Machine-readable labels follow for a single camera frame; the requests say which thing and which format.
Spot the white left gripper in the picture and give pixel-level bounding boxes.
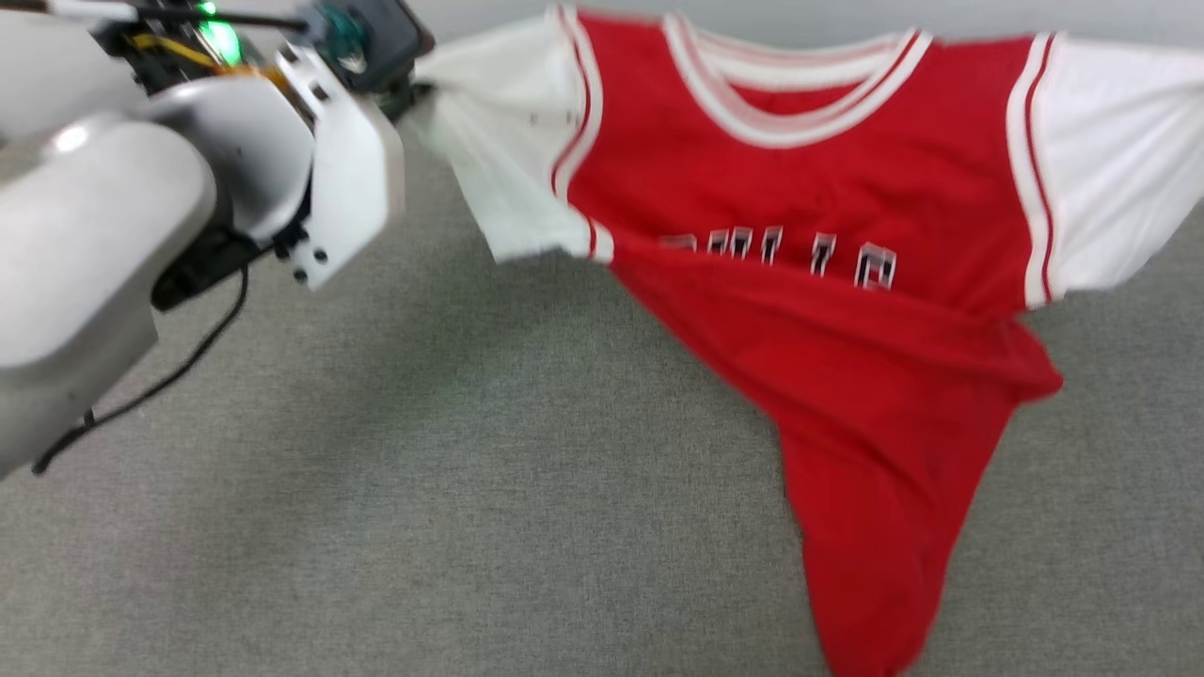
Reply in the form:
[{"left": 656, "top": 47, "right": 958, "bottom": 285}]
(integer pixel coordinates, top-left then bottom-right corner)
[{"left": 277, "top": 42, "right": 405, "bottom": 291}]

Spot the red white basketball jersey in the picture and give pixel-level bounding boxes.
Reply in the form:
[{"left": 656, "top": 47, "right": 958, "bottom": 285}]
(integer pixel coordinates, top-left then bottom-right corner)
[{"left": 414, "top": 3, "right": 1204, "bottom": 677}]

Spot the thin black cable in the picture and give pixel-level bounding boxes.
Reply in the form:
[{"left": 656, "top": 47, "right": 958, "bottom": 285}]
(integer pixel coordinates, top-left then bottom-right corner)
[{"left": 33, "top": 268, "right": 250, "bottom": 476}]

